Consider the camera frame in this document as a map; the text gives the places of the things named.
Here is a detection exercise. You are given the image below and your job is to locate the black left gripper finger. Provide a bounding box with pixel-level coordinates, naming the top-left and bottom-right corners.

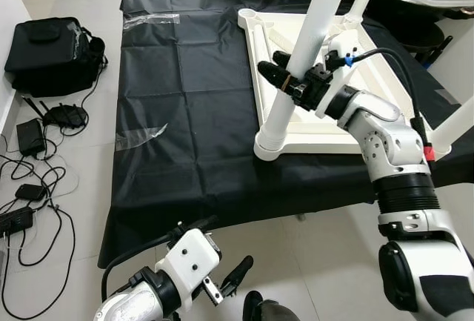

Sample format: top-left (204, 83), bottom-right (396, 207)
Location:
top-left (172, 216), bottom-right (220, 237)
top-left (207, 254), bottom-right (254, 305)

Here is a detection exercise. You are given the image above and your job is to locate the robot right leg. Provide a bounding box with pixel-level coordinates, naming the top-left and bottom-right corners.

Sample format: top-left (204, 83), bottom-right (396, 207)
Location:
top-left (243, 290), bottom-right (301, 321)

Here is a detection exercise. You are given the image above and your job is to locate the white plastic table top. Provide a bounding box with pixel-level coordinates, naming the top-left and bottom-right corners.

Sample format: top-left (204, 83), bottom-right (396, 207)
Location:
top-left (237, 8), bottom-right (454, 161)

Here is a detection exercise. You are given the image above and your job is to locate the black table cloth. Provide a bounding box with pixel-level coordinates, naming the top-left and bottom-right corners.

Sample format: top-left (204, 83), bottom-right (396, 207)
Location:
top-left (98, 0), bottom-right (474, 268)

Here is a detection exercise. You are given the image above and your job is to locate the clear tape strip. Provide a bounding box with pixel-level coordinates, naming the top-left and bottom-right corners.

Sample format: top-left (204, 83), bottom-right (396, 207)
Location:
top-left (122, 13), bottom-right (181, 29)
top-left (115, 123), bottom-right (170, 151)

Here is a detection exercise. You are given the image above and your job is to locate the grey tape patch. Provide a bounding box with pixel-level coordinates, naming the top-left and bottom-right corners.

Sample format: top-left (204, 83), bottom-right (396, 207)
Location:
top-left (435, 87), bottom-right (460, 105)

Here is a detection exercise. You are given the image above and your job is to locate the small black power adapter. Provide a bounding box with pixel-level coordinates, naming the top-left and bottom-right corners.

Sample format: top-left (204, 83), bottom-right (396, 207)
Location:
top-left (15, 182), bottom-right (49, 202)

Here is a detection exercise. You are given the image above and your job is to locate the black power strip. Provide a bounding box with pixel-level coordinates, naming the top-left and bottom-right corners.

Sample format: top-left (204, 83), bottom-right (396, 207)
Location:
top-left (0, 206), bottom-right (36, 236)

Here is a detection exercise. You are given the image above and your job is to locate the black carry bag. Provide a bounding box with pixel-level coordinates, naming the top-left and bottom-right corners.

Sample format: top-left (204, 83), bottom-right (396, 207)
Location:
top-left (6, 17), bottom-right (108, 98)

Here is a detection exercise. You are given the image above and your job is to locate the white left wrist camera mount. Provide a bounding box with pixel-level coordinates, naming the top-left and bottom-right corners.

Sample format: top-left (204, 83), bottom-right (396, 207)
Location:
top-left (154, 228), bottom-right (221, 311)

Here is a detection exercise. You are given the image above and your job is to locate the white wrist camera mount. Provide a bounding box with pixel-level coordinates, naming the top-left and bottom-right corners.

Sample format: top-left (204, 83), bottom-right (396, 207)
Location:
top-left (317, 33), bottom-right (361, 119)
top-left (154, 228), bottom-right (221, 311)

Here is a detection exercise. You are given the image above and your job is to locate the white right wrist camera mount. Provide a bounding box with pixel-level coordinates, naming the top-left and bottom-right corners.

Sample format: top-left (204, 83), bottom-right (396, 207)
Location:
top-left (317, 33), bottom-right (361, 119)

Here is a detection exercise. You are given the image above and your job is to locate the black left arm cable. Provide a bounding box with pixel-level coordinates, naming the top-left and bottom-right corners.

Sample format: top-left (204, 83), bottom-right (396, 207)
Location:
top-left (100, 221), bottom-right (195, 300)

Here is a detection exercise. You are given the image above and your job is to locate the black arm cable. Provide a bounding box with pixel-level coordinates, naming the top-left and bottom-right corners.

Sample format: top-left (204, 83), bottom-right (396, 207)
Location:
top-left (100, 221), bottom-right (195, 300)
top-left (348, 48), bottom-right (428, 145)

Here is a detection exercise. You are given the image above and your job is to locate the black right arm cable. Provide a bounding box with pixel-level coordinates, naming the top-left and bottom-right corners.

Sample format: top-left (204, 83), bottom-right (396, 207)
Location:
top-left (348, 48), bottom-right (428, 145)

